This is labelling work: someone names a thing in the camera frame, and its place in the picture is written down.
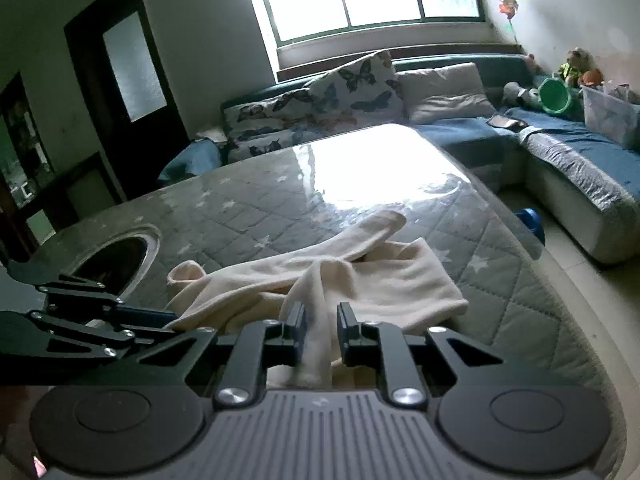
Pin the blue cushion sofa end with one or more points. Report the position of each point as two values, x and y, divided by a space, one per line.
197 158

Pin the colourful pinwheel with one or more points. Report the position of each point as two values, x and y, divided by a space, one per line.
509 8

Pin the dark door with glass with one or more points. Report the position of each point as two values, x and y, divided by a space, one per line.
126 91

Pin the grey plain pillow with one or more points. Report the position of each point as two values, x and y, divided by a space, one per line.
454 91

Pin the cream white sweater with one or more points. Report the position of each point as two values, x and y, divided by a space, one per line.
383 281

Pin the clear plastic storage box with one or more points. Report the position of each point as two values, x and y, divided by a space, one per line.
614 118

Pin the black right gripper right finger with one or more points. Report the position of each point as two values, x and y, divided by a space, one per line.
409 369

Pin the green plastic basin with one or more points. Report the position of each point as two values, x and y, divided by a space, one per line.
554 96

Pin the blue ball on floor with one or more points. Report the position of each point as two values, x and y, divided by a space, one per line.
531 219

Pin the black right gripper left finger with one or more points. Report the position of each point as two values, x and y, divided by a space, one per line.
227 369

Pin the plush toy on sofa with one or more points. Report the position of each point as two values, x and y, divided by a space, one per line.
578 70

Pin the grey quilted sofa throw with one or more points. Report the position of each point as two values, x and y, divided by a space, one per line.
602 190

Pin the blue corner sofa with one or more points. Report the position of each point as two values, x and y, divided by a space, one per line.
489 147

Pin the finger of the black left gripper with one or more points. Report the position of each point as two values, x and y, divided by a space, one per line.
57 285
38 338

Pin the butterfly print pillow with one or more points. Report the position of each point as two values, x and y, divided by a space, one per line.
357 95

